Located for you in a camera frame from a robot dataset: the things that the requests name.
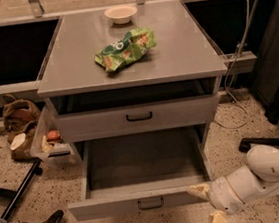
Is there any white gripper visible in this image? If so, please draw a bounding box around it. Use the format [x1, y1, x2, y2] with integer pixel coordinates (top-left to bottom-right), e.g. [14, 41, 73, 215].
[187, 176, 244, 223]

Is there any grey drawer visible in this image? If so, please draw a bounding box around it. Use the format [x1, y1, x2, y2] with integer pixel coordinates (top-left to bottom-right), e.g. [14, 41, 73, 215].
[51, 80, 219, 142]
[69, 126, 214, 221]

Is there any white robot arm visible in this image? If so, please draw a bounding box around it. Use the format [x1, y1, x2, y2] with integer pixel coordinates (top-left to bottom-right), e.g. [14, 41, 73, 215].
[187, 145, 279, 223]

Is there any grey drawer cabinet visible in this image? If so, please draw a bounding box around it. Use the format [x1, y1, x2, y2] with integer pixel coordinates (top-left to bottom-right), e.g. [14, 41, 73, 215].
[28, 0, 237, 168]

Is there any clear plastic storage bin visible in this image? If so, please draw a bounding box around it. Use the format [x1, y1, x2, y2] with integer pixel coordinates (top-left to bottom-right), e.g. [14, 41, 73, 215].
[30, 106, 76, 167]

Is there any green chip bag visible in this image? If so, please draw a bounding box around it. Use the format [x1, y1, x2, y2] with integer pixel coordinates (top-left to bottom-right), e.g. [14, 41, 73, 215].
[94, 27, 157, 73]

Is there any black tripod leg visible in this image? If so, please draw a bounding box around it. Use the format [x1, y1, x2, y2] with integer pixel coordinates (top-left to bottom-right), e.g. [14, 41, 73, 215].
[0, 159, 43, 220]

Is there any white bowl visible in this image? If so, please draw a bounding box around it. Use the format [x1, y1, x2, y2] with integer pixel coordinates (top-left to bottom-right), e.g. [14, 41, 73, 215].
[104, 5, 137, 25]

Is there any white cable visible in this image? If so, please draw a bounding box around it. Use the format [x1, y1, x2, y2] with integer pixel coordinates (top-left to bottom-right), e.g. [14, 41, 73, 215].
[200, 0, 265, 133]

